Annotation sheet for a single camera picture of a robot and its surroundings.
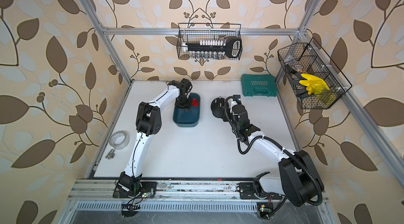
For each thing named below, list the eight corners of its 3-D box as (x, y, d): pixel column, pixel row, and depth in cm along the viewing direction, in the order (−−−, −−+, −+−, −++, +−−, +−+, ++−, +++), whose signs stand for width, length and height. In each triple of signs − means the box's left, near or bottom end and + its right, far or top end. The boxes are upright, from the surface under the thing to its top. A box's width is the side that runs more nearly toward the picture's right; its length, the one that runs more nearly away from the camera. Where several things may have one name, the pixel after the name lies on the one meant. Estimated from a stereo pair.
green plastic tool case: (244, 98, 114) (245, 92, 108) (240, 79, 126) (241, 73, 121) (278, 98, 114) (281, 92, 108) (271, 79, 126) (273, 73, 121)
